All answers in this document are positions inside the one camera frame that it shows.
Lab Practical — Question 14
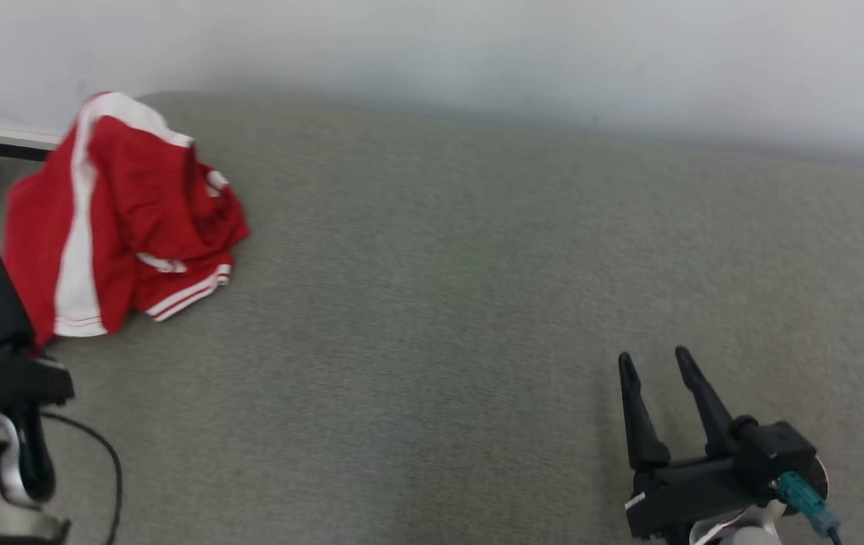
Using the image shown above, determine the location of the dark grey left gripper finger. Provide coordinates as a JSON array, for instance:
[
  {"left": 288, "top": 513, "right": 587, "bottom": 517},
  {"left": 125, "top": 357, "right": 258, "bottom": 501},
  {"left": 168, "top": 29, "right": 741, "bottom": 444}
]
[{"left": 0, "top": 223, "right": 36, "bottom": 351}]

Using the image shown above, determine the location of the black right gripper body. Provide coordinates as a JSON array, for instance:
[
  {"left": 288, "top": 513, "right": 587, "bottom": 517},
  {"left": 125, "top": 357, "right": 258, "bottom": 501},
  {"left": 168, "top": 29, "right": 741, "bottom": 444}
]
[{"left": 624, "top": 454, "right": 774, "bottom": 540}]

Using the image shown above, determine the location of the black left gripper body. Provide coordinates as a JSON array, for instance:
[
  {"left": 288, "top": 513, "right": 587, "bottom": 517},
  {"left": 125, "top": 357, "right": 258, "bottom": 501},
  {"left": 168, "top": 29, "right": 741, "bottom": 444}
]
[{"left": 0, "top": 350, "right": 76, "bottom": 414}]

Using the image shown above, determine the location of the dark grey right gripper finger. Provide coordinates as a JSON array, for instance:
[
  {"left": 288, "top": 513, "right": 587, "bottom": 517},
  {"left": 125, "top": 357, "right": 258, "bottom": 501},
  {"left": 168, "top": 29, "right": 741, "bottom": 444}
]
[
  {"left": 675, "top": 346, "right": 736, "bottom": 458},
  {"left": 618, "top": 351, "right": 672, "bottom": 472}
]

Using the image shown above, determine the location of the red shorts white side stripe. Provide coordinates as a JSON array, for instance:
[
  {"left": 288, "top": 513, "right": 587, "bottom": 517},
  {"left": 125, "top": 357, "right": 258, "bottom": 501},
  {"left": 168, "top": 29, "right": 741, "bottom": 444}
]
[{"left": 3, "top": 91, "right": 198, "bottom": 339}]

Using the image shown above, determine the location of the red basketball jersey number 23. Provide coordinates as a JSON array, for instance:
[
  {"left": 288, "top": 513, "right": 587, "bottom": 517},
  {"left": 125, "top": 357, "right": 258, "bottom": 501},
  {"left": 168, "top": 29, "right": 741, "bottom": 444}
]
[{"left": 129, "top": 140, "right": 251, "bottom": 323}]

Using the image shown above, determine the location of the grey fabric sofa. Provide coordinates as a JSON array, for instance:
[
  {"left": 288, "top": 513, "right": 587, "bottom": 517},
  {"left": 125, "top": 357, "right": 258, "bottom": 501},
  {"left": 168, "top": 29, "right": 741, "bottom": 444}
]
[{"left": 0, "top": 91, "right": 864, "bottom": 545}]

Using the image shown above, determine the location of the teal cable connector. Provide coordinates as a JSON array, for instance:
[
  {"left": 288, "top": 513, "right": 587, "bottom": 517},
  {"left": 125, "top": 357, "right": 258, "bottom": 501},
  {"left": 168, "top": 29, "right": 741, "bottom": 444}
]
[{"left": 775, "top": 473, "right": 843, "bottom": 537}]

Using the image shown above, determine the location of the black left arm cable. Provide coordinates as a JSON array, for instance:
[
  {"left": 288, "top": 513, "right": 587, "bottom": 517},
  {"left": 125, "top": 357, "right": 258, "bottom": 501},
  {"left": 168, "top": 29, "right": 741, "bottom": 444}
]
[{"left": 42, "top": 411, "right": 124, "bottom": 545}]

